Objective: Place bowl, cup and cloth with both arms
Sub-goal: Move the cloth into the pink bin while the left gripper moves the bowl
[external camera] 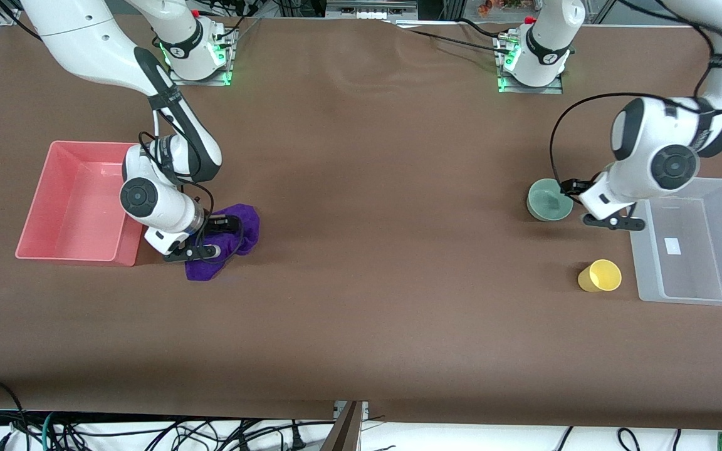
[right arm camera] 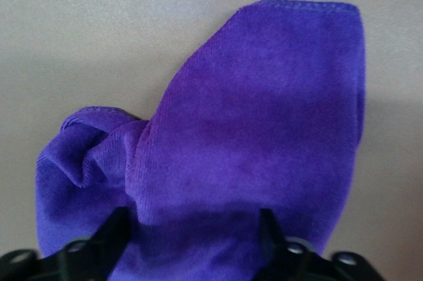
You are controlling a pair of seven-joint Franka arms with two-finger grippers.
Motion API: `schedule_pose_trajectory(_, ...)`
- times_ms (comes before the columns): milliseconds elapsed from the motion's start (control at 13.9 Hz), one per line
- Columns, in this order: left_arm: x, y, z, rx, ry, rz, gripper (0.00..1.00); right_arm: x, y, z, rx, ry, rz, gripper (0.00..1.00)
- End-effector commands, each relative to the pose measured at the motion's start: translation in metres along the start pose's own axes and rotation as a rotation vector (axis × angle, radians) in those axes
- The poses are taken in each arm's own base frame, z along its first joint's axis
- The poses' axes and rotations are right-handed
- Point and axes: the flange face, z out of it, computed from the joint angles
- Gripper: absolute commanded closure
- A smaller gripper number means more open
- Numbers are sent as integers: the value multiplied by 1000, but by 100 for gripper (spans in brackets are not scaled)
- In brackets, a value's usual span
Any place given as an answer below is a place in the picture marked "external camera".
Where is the pink plastic bin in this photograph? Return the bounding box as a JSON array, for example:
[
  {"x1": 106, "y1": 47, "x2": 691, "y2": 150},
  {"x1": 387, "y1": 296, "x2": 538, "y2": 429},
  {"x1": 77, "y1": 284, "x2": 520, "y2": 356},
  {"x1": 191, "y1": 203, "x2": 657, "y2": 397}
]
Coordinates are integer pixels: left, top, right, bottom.
[{"x1": 15, "y1": 142, "x2": 146, "y2": 267}]

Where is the black right camera mount bracket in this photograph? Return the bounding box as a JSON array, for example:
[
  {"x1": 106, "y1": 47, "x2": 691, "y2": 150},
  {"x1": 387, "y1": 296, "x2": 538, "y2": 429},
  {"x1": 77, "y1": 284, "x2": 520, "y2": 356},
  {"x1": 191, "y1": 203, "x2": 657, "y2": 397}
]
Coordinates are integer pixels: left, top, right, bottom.
[{"x1": 163, "y1": 244, "x2": 221, "y2": 263}]

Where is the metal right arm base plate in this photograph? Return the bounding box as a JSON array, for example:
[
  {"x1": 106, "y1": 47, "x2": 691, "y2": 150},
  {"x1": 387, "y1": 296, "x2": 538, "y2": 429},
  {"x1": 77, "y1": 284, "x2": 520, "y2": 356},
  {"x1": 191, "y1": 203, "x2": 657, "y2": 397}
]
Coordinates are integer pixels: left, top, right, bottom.
[{"x1": 166, "y1": 28, "x2": 237, "y2": 87}]

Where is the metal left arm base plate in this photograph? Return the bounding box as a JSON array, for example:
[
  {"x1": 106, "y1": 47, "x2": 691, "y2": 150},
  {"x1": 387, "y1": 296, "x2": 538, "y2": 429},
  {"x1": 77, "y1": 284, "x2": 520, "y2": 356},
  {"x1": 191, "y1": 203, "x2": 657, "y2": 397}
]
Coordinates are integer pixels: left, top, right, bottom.
[{"x1": 496, "y1": 34, "x2": 565, "y2": 95}]

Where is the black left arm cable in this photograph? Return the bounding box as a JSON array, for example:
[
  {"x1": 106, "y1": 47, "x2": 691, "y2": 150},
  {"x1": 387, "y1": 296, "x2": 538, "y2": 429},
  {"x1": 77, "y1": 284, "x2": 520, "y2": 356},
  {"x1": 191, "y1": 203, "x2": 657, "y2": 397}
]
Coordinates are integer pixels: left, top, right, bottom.
[{"x1": 550, "y1": 0, "x2": 722, "y2": 189}]

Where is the yellow cup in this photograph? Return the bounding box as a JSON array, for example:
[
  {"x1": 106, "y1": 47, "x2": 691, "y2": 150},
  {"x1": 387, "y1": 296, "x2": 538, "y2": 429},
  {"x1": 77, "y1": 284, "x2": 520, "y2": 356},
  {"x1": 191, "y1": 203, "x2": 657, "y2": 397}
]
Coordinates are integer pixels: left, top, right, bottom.
[{"x1": 577, "y1": 259, "x2": 622, "y2": 293}]

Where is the short black table cable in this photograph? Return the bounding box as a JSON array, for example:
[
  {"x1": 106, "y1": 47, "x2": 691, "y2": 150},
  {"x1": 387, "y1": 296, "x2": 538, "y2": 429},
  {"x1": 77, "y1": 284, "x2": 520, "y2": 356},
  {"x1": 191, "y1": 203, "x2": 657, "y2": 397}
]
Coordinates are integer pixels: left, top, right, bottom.
[{"x1": 458, "y1": 18, "x2": 520, "y2": 39}]

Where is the grey metal table post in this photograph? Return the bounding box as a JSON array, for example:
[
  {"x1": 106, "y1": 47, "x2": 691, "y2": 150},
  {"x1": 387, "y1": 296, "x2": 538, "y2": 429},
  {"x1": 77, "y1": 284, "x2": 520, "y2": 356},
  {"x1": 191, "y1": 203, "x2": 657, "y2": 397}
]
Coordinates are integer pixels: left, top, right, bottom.
[{"x1": 322, "y1": 401, "x2": 365, "y2": 451}]

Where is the purple cloth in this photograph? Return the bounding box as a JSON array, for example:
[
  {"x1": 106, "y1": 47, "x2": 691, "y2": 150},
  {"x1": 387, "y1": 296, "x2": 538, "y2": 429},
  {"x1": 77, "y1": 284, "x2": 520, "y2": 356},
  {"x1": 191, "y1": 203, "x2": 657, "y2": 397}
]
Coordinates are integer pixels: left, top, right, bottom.
[{"x1": 184, "y1": 203, "x2": 261, "y2": 282}]

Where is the long black table cable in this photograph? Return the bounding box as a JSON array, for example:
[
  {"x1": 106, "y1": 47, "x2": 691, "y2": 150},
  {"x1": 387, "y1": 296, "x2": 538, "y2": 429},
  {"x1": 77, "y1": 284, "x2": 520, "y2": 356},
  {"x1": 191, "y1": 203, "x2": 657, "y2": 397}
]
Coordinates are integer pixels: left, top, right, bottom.
[{"x1": 399, "y1": 25, "x2": 513, "y2": 57}]

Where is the pale green bowl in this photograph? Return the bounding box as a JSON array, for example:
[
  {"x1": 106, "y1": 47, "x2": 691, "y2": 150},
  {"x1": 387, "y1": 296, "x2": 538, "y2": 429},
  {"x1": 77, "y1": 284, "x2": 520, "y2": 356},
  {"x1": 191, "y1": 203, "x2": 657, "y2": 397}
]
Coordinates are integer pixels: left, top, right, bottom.
[{"x1": 526, "y1": 178, "x2": 574, "y2": 222}]

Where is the clear plastic bin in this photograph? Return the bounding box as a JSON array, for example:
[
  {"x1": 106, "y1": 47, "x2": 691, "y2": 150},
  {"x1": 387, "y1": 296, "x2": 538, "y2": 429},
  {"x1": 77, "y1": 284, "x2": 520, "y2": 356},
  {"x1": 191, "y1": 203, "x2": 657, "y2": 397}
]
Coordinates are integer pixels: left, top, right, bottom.
[{"x1": 629, "y1": 178, "x2": 722, "y2": 308}]

